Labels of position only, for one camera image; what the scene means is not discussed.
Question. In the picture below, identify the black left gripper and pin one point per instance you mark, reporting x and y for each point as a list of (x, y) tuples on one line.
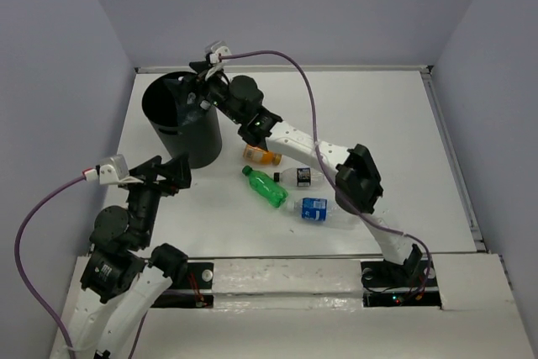
[(178, 175)]

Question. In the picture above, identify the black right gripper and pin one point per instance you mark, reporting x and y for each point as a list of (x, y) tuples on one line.
[(180, 87)]

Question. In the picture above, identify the orange juice bottle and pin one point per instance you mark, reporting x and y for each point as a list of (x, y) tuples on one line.
[(260, 156)]

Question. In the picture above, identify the clear crushed label-less bottle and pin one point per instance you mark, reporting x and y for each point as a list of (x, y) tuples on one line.
[(191, 109)]

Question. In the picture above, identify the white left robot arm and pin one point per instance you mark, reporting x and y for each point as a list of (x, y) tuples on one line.
[(117, 286)]

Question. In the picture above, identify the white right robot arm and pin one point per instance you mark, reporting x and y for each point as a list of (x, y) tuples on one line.
[(351, 172)]

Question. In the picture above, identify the black plastic bin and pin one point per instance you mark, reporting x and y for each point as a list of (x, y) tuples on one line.
[(201, 140)]

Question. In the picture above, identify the green plastic bottle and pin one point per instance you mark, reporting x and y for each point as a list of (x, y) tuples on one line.
[(265, 186)]

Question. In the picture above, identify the clear bottle black label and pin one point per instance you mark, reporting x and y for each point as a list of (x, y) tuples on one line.
[(299, 177)]

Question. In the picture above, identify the clear bottle blue label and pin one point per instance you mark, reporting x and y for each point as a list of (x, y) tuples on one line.
[(321, 211)]

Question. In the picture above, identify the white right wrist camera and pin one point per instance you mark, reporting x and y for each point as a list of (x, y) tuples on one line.
[(215, 51)]

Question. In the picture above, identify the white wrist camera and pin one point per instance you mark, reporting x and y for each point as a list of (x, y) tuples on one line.
[(111, 170), (215, 51)]

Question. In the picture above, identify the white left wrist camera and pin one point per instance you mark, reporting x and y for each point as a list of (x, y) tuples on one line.
[(111, 170)]

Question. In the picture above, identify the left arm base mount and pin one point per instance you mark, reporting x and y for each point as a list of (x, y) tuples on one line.
[(193, 291)]

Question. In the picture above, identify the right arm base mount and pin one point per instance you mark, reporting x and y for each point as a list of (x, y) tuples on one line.
[(382, 290)]

